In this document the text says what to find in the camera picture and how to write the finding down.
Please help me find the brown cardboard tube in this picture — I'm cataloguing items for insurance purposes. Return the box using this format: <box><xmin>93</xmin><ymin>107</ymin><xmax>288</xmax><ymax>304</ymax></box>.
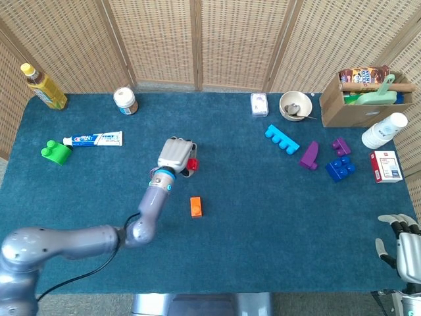
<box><xmin>339</xmin><ymin>82</ymin><xmax>416</xmax><ymax>93</ymax></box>

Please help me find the cardboard box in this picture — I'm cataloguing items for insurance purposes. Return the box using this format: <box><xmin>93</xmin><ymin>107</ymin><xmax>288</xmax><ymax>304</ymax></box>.
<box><xmin>319</xmin><ymin>72</ymin><xmax>416</xmax><ymax>128</ymax></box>

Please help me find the red and white carton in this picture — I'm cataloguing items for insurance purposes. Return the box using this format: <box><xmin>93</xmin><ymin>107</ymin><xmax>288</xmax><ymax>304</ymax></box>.
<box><xmin>368</xmin><ymin>150</ymin><xmax>404</xmax><ymax>184</ymax></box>

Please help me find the light green dustpan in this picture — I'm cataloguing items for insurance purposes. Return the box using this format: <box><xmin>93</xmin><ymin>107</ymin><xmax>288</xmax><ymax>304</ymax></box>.
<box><xmin>355</xmin><ymin>74</ymin><xmax>398</xmax><ymax>105</ymax></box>

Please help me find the brown snack bag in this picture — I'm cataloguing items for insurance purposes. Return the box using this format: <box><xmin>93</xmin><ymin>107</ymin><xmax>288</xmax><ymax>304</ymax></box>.
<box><xmin>339</xmin><ymin>65</ymin><xmax>391</xmax><ymax>85</ymax></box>

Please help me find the clear plastic box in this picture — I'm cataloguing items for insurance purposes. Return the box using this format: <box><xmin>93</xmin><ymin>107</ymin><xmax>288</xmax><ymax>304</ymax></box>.
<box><xmin>250</xmin><ymin>92</ymin><xmax>269</xmax><ymax>117</ymax></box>

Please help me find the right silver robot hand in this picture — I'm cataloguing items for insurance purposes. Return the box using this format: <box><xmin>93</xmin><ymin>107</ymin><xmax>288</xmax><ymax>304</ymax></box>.
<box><xmin>375</xmin><ymin>213</ymin><xmax>421</xmax><ymax>284</ymax></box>

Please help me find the stack of white paper cups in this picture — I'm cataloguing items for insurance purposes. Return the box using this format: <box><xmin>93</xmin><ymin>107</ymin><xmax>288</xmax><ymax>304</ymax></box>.
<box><xmin>361</xmin><ymin>112</ymin><xmax>409</xmax><ymax>149</ymax></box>

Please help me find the woven bamboo folding screen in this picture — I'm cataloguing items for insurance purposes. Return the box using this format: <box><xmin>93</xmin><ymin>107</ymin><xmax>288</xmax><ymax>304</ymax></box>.
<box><xmin>0</xmin><ymin>0</ymin><xmax>421</xmax><ymax>205</ymax></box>

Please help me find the blue four-stud toy block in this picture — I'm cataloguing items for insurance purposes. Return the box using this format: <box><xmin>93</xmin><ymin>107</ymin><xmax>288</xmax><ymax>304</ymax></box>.
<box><xmin>325</xmin><ymin>155</ymin><xmax>357</xmax><ymax>183</ymax></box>

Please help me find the white-lidded glass jar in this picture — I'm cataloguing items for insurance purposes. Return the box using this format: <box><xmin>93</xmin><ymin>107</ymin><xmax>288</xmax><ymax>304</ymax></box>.
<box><xmin>112</xmin><ymin>86</ymin><xmax>139</xmax><ymax>116</ymax></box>

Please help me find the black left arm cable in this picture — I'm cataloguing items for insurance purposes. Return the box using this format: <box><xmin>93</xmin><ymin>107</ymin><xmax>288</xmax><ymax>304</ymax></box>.
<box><xmin>36</xmin><ymin>213</ymin><xmax>142</xmax><ymax>302</ymax></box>

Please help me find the white blue toothpaste tube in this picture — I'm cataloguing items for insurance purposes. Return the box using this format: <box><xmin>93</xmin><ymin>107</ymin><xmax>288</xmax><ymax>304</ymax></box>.
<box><xmin>62</xmin><ymin>130</ymin><xmax>124</xmax><ymax>147</ymax></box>

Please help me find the metal spoon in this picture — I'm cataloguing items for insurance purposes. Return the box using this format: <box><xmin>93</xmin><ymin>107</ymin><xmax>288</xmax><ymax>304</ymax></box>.
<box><xmin>284</xmin><ymin>103</ymin><xmax>318</xmax><ymax>120</ymax></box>

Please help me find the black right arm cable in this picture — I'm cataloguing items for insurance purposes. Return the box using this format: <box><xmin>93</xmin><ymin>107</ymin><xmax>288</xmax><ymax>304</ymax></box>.
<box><xmin>370</xmin><ymin>288</ymin><xmax>395</xmax><ymax>312</ymax></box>

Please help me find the green two-stud toy block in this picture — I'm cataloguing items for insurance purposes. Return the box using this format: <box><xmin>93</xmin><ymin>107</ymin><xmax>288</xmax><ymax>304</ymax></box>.
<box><xmin>40</xmin><ymin>140</ymin><xmax>73</xmax><ymax>167</ymax></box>

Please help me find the small purple toy block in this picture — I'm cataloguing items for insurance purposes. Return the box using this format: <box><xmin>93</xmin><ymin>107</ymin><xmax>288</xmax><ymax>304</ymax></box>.
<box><xmin>331</xmin><ymin>137</ymin><xmax>352</xmax><ymax>157</ymax></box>

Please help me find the beige bowl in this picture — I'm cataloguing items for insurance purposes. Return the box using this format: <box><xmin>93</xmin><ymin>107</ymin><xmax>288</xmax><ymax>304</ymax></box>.
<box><xmin>279</xmin><ymin>91</ymin><xmax>312</xmax><ymax>122</ymax></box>

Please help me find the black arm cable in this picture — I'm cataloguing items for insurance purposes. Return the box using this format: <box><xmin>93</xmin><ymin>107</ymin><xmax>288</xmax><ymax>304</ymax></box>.
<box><xmin>370</xmin><ymin>288</ymin><xmax>395</xmax><ymax>312</ymax></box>
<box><xmin>36</xmin><ymin>213</ymin><xmax>142</xmax><ymax>302</ymax></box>

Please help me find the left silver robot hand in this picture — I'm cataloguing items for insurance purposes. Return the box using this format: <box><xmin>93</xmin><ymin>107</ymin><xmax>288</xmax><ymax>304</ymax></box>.
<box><xmin>157</xmin><ymin>136</ymin><xmax>200</xmax><ymax>179</ymax></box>

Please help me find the yellow tea bottle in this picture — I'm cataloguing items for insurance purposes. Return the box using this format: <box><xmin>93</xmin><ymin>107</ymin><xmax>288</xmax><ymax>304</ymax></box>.
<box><xmin>20</xmin><ymin>63</ymin><xmax>69</xmax><ymax>111</ymax></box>

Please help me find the long cyan toy block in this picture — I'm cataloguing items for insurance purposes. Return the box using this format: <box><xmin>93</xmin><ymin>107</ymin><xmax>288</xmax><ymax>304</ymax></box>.
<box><xmin>264</xmin><ymin>124</ymin><xmax>301</xmax><ymax>156</ymax></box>

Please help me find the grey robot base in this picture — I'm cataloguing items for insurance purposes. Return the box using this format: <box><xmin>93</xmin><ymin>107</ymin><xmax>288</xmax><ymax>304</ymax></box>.
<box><xmin>130</xmin><ymin>292</ymin><xmax>274</xmax><ymax>316</ymax></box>

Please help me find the purple sloped toy block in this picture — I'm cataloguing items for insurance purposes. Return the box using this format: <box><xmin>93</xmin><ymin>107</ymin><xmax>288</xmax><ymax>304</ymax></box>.
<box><xmin>298</xmin><ymin>140</ymin><xmax>320</xmax><ymax>171</ymax></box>

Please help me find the small orange toy block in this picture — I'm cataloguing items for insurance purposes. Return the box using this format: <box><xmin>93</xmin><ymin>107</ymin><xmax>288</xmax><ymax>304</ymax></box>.
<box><xmin>189</xmin><ymin>196</ymin><xmax>204</xmax><ymax>219</ymax></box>

